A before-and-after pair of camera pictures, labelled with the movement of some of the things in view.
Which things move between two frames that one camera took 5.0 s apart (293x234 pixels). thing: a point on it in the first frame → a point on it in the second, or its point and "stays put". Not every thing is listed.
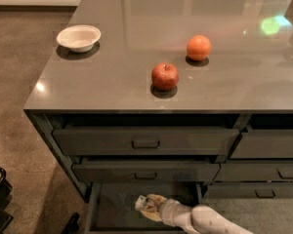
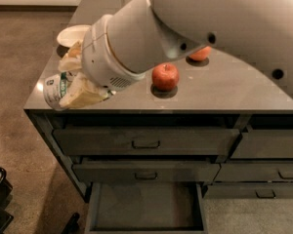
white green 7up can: [141, 202] → [55, 88]
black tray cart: [0, 200] stays put
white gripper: [168, 210] → [99, 59]
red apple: [164, 76] stays put
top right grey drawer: [269, 143] stays put
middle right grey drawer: [259, 172] stays put
